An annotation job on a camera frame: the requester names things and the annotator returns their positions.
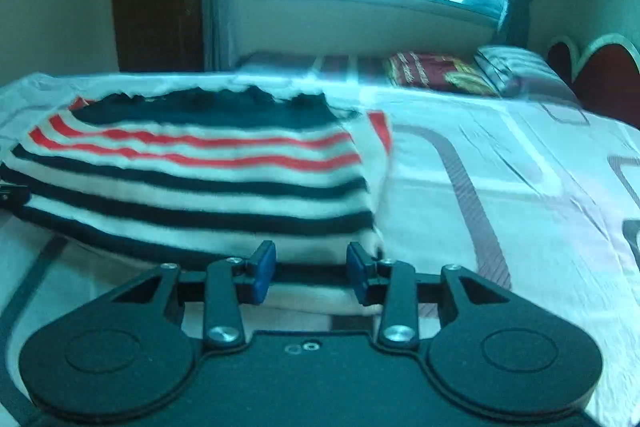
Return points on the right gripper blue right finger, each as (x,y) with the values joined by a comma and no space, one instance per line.
(398,289)

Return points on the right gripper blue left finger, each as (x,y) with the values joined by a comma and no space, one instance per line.
(223,288)

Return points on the striped knit child sweater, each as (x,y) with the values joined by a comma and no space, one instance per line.
(190,176)

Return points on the patterned bed sheet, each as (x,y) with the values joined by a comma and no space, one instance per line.
(528,212)

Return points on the red yellow folded blanket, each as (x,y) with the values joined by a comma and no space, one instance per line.
(435,72)

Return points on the striped grey pillow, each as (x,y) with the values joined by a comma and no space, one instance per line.
(523,75)

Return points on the red scalloped headboard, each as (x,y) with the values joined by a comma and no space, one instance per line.
(604,75)

